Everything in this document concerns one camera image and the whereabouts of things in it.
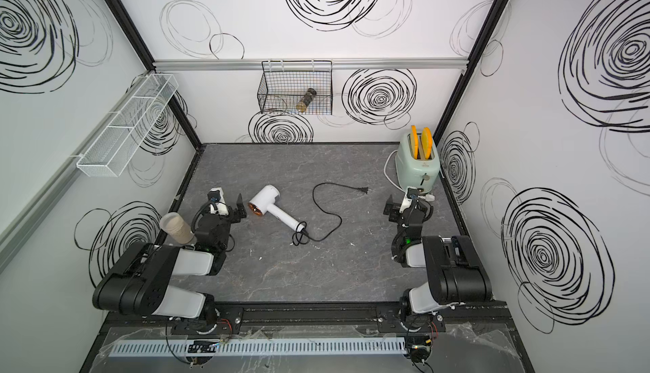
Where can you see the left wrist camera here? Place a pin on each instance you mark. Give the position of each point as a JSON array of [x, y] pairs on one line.
[[217, 203]]

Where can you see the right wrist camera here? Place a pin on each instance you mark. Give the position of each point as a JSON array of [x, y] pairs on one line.
[[416, 197]]

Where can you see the mint green toaster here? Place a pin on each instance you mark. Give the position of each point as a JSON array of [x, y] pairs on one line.
[[415, 173]]

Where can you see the black wire wall basket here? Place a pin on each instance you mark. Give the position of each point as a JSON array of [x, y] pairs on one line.
[[284, 82]]

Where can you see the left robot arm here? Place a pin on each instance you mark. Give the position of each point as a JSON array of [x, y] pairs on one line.
[[139, 283]]

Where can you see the white slotted cable duct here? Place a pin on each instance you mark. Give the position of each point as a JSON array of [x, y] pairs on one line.
[[257, 347]]

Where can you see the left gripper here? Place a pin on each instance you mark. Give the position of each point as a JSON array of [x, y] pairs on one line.
[[232, 216]]

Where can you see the beige plastic cup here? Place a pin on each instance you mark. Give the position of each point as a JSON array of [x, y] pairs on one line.
[[177, 228]]

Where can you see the right yellow toast slice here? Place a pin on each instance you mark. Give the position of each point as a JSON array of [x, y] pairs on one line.
[[426, 144]]

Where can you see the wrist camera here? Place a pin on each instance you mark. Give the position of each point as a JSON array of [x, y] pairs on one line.
[[416, 197], [217, 203]]

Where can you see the yellow toast slice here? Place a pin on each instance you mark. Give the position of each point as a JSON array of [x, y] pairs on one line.
[[426, 144], [414, 142]]

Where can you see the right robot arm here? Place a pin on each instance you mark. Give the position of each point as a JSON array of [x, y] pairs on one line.
[[455, 273]]

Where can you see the white wire wall shelf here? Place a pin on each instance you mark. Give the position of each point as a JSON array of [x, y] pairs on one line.
[[144, 122]]

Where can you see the small jar in basket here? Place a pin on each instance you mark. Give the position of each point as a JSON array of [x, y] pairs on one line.
[[306, 100]]

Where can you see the left yellow toast slice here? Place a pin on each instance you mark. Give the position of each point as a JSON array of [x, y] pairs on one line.
[[414, 142]]

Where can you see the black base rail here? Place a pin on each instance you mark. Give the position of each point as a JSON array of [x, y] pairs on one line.
[[381, 317]]

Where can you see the white hair dryer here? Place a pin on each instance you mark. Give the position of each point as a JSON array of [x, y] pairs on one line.
[[264, 202]]

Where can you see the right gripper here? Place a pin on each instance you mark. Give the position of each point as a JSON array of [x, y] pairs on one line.
[[411, 207]]

